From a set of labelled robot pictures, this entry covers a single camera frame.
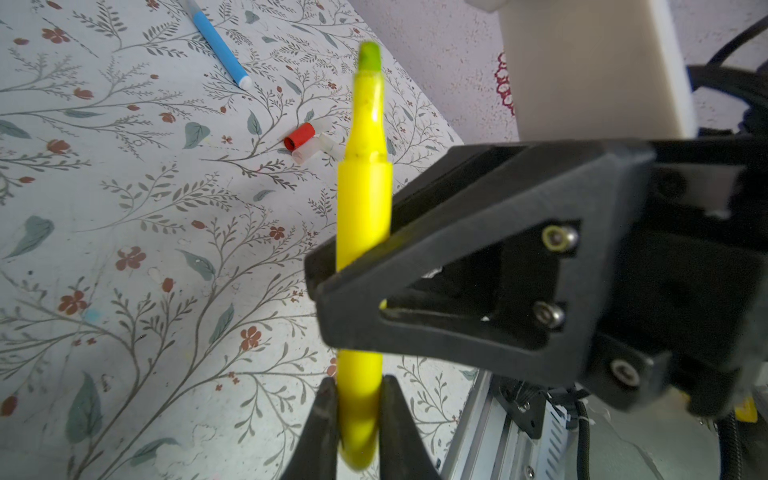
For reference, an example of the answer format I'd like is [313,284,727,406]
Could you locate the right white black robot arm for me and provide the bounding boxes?
[304,136,767,479]

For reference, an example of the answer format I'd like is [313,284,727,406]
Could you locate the yellow highlighter pen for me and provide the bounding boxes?
[336,41,393,471]

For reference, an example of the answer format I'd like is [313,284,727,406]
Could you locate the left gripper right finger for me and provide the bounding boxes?
[379,375,440,480]

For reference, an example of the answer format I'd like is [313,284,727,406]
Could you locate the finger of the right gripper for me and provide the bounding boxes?
[305,140,656,386]

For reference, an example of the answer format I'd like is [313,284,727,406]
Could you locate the red pen cap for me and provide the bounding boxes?
[283,122,316,152]

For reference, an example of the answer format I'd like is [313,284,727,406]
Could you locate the blue highlighter pen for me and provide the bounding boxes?
[181,0,253,91]

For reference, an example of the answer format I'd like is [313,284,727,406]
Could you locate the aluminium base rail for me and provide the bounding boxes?
[440,370,571,479]

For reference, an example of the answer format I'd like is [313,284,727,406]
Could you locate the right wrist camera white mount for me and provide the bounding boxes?
[473,0,698,141]

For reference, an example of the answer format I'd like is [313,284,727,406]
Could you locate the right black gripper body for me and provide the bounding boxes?
[582,136,767,418]

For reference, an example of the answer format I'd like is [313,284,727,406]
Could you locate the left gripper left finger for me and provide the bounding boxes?
[281,377,340,480]

